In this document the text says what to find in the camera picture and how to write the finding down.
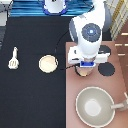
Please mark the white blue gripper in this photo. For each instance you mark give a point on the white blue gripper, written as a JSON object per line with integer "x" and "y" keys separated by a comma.
{"x": 87, "y": 64}

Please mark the pink small pot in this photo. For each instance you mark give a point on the pink small pot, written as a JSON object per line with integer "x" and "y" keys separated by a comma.
{"x": 83, "y": 72}

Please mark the cream slotted spatula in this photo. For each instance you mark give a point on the cream slotted spatula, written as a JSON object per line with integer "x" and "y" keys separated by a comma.
{"x": 13, "y": 62}

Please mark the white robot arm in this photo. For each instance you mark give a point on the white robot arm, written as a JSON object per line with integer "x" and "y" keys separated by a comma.
{"x": 86, "y": 31}

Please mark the cream round plate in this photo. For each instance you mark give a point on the cream round plate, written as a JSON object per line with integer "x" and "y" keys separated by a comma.
{"x": 48, "y": 64}

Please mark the pink stove board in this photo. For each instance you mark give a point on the pink stove board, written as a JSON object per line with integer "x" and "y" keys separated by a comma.
{"x": 114, "y": 85}

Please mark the wooden shelf rack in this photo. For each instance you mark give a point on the wooden shelf rack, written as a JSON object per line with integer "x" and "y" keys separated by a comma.
{"x": 119, "y": 12}

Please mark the black table mat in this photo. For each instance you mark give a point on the black table mat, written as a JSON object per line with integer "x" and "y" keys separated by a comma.
{"x": 30, "y": 98}

